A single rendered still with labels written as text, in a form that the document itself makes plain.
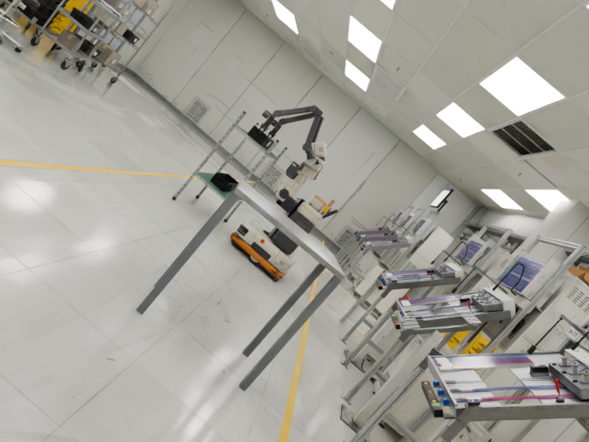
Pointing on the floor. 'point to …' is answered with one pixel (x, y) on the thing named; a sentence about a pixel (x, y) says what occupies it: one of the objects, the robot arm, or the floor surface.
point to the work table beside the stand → (290, 295)
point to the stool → (11, 22)
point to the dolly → (38, 17)
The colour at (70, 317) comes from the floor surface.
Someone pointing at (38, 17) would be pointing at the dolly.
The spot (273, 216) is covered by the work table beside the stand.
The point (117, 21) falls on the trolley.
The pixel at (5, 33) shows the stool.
